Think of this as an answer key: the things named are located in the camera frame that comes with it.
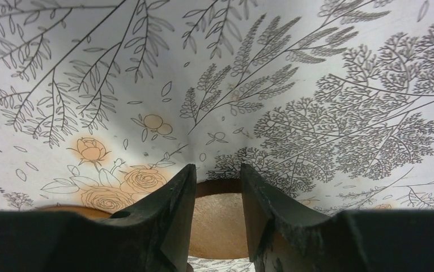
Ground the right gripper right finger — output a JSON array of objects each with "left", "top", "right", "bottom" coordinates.
[{"left": 240, "top": 163, "right": 337, "bottom": 271}]

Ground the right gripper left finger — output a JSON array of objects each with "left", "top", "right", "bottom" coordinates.
[{"left": 104, "top": 163, "right": 198, "bottom": 272}]

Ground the light cork coaster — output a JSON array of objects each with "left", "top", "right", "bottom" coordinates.
[{"left": 36, "top": 206, "right": 111, "bottom": 219}]

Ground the brown coaster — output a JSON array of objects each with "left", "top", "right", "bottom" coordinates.
[{"left": 189, "top": 178, "right": 248, "bottom": 260}]

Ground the floral patterned table mat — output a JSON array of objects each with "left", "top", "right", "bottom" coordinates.
[{"left": 0, "top": 1, "right": 434, "bottom": 271}]

